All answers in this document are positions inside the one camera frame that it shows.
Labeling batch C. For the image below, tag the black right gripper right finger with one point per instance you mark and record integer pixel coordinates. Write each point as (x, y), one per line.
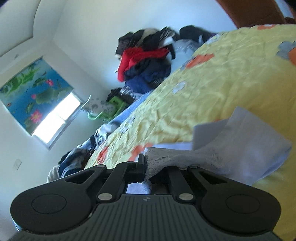
(228, 206)

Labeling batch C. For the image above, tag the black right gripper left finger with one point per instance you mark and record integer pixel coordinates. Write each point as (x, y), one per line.
(66, 203)

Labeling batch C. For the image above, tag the light purple long-sleeve top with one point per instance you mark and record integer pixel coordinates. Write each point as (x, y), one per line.
(242, 148)

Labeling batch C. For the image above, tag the dark folded clothes stack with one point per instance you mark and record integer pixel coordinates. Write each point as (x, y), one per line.
(74, 161)

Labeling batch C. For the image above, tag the dark navy clothes pile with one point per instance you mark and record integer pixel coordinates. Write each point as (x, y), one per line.
(147, 75)

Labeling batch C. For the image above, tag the black clothes behind bed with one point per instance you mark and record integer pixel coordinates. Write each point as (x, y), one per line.
(196, 34)

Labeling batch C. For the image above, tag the black clothes atop pile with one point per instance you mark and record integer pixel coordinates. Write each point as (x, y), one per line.
(148, 39)

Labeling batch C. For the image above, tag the white crumpled plastic bag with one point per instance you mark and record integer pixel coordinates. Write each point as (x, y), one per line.
(101, 134)

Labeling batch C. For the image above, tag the blue bed sheet edge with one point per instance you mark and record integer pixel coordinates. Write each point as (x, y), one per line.
(122, 117)

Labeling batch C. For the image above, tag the blue lotus roller blind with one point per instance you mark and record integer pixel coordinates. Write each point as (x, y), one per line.
(33, 93)

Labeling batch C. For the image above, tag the green plastic stool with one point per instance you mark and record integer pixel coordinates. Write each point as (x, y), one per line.
(115, 106)

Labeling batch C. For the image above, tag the yellow floral bed quilt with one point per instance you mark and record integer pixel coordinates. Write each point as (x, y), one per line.
(237, 68)

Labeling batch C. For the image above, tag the red jacket on pile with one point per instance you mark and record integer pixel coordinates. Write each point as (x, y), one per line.
(132, 56)

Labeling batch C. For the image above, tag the brown wooden door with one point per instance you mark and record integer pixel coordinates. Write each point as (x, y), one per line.
(248, 13)

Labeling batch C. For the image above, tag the window with metal frame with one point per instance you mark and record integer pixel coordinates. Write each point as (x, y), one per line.
(54, 124)

